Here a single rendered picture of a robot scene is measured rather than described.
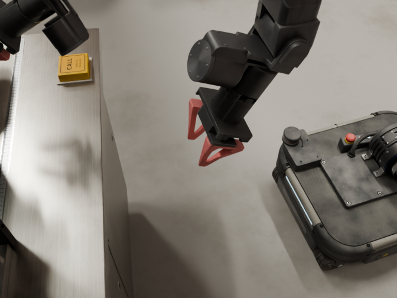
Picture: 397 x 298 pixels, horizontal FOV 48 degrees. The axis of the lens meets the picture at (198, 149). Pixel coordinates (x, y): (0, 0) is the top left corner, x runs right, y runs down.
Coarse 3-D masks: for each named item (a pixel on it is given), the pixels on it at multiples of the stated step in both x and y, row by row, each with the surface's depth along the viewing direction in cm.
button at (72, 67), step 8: (64, 56) 107; (72, 56) 107; (80, 56) 107; (88, 56) 108; (64, 64) 105; (72, 64) 105; (80, 64) 105; (88, 64) 106; (64, 72) 104; (72, 72) 104; (80, 72) 104; (88, 72) 104; (64, 80) 105; (72, 80) 105
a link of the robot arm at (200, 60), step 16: (208, 32) 58; (224, 32) 59; (256, 32) 63; (192, 48) 61; (208, 48) 57; (224, 48) 57; (240, 48) 58; (256, 48) 60; (288, 48) 57; (304, 48) 57; (192, 64) 60; (208, 64) 57; (224, 64) 58; (240, 64) 60; (272, 64) 59; (288, 64) 58; (208, 80) 59; (224, 80) 60
